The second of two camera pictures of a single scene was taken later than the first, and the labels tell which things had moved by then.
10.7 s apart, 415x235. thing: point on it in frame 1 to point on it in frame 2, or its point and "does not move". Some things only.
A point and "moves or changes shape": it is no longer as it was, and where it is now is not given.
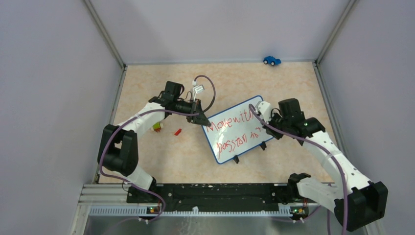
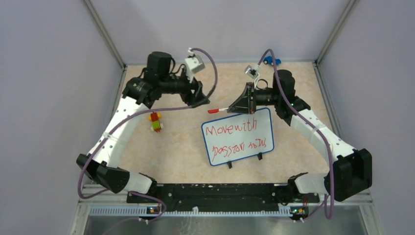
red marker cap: [177, 132] to [213, 110]
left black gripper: [195, 107] to [197, 99]
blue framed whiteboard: [235, 131] moves or changes shape
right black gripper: [276, 135] to [243, 104]
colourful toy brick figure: [157, 127] does not move
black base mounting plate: [216, 197] does not move
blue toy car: [272, 60] does not move
